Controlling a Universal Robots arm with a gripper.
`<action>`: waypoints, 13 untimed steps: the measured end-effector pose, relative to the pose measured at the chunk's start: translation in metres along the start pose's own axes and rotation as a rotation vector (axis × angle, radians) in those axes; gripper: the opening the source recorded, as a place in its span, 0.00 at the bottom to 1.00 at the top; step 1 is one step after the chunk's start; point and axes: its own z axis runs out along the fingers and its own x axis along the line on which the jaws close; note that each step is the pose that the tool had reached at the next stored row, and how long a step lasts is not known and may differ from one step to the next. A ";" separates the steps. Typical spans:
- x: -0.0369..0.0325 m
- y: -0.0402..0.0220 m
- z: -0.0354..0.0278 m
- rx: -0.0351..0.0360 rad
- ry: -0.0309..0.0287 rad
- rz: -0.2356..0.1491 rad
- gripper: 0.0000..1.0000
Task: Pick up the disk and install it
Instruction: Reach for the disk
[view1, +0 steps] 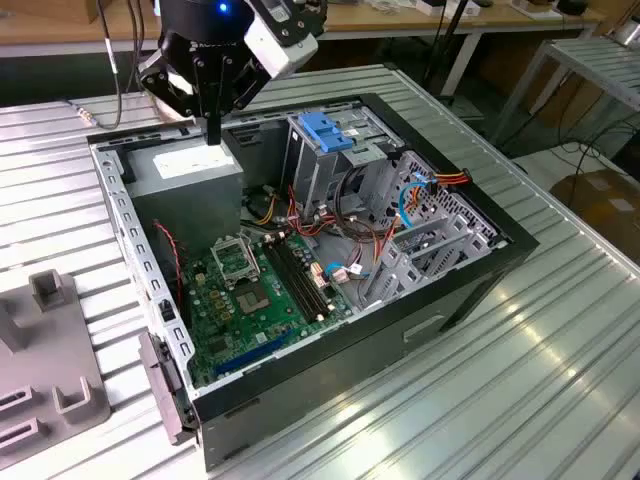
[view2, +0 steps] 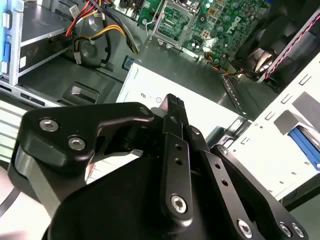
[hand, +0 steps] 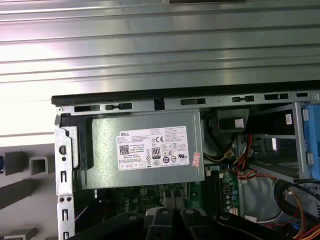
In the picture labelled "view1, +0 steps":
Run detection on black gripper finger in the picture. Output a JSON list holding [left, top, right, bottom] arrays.
[[139, 52, 216, 147], [213, 51, 272, 147]]

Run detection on orange power wire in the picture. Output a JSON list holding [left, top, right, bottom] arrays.
[[394, 169, 474, 239]]

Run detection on grey metal disk bay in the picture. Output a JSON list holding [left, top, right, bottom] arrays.
[[357, 149, 507, 307]]

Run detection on blue plastic drive latch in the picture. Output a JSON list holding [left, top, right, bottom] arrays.
[[297, 111, 355, 155]]

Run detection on grey power supply unit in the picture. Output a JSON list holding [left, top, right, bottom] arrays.
[[123, 135, 246, 261]]

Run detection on grey metal drive cage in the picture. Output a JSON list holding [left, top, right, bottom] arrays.
[[279, 105, 407, 224]]

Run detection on wooden desk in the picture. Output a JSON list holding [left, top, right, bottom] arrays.
[[0, 0, 607, 59]]

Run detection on metal socket cover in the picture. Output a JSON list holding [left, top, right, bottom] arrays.
[[210, 237, 254, 287]]

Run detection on black RAM slot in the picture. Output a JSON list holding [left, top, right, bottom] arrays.
[[268, 238, 322, 320], [274, 237, 327, 317], [280, 236, 333, 315], [262, 239, 316, 323]]

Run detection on CPU socket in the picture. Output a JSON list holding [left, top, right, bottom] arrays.
[[234, 282, 274, 317]]

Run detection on white cardboard box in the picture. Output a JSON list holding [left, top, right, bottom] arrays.
[[418, 0, 481, 19]]

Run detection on black tripod stand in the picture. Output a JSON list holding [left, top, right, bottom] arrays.
[[423, 0, 474, 99]]

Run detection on green motherboard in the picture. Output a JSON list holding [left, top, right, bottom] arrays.
[[182, 232, 354, 389]]

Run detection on blue expansion slot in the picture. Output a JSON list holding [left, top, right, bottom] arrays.
[[214, 327, 294, 379]]

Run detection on grey case latch panel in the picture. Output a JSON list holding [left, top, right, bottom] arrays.
[[138, 330, 199, 446]]

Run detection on grey parts rack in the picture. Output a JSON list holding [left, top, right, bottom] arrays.
[[0, 269, 112, 469]]

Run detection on black open PC case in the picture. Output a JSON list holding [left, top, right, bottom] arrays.
[[85, 92, 541, 474]]

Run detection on large cardboard box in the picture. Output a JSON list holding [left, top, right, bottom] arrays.
[[549, 168, 640, 251]]

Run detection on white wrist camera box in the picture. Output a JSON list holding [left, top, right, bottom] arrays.
[[244, 0, 320, 80]]

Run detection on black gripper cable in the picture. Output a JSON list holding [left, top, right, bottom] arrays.
[[67, 0, 146, 132]]

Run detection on yellow black wires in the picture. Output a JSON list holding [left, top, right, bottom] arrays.
[[242, 192, 277, 227]]

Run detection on black cable bundle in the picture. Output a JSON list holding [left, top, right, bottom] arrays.
[[333, 167, 384, 239]]

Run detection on red orange wire bundle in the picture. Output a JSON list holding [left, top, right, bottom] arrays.
[[285, 183, 401, 281]]

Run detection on red black fan wire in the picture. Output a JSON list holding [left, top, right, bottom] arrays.
[[152, 222, 185, 312]]

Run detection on blue data wire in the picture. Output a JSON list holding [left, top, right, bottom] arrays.
[[323, 262, 374, 282], [397, 172, 429, 232]]

